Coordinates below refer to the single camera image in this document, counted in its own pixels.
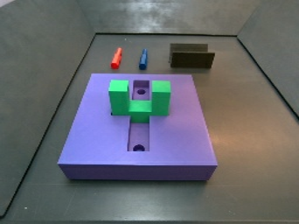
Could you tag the purple base block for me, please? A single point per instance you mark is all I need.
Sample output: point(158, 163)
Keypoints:
point(177, 153)

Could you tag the black angle fixture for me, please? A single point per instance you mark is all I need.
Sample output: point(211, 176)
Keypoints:
point(190, 56)

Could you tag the red peg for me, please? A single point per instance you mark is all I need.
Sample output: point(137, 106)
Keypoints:
point(117, 59)

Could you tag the green U-shaped block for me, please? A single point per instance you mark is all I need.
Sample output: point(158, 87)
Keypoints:
point(149, 99)

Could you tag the blue peg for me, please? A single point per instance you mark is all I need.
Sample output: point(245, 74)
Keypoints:
point(143, 60)

